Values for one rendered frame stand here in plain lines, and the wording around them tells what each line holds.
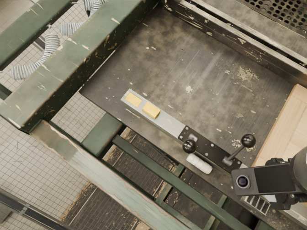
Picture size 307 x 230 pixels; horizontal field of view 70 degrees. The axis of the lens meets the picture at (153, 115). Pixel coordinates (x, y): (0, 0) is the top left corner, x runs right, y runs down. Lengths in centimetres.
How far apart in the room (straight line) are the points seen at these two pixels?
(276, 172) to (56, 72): 62
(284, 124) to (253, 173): 45
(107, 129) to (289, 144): 60
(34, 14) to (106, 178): 89
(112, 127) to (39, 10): 73
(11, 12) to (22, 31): 434
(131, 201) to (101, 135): 25
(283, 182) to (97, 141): 56
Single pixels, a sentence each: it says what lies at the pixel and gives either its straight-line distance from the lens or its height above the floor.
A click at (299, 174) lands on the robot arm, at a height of 158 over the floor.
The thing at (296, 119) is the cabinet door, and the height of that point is 126.
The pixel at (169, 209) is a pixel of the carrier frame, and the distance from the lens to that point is 168.
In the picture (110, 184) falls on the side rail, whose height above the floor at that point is 159.
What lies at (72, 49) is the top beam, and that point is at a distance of 77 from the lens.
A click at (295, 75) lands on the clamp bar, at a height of 134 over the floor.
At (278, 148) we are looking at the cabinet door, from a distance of 81.
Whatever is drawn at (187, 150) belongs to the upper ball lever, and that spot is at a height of 154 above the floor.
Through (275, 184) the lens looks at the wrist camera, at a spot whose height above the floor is 154.
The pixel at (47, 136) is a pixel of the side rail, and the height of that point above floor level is 179.
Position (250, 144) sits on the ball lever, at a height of 144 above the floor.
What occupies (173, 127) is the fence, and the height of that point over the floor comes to 154.
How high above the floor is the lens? 186
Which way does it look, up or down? 22 degrees down
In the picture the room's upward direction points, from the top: 46 degrees counter-clockwise
